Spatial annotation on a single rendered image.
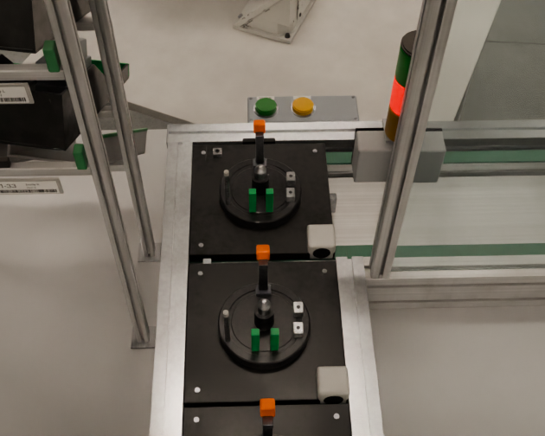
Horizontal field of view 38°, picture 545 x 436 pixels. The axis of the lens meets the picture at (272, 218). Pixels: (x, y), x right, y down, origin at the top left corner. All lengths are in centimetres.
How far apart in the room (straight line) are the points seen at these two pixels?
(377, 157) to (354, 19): 81
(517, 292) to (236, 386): 51
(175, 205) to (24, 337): 33
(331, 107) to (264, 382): 58
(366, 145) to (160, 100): 69
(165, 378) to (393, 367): 38
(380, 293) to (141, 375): 41
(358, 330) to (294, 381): 14
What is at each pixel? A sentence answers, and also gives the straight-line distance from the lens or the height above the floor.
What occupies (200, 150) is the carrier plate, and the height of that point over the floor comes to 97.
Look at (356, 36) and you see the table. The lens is 183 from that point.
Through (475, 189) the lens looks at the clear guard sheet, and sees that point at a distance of 116.
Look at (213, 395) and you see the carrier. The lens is 119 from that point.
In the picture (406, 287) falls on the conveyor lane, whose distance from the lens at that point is 133.
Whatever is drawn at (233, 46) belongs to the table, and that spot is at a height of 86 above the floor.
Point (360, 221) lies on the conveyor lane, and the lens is 142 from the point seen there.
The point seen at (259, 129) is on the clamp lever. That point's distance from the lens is 134.
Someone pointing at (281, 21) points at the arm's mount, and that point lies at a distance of 177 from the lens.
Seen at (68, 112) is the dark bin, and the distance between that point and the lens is 102.
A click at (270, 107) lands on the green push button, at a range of 150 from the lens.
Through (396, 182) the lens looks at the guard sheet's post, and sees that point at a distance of 110.
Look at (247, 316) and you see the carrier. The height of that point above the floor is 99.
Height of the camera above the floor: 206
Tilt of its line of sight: 54 degrees down
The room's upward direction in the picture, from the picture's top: 1 degrees clockwise
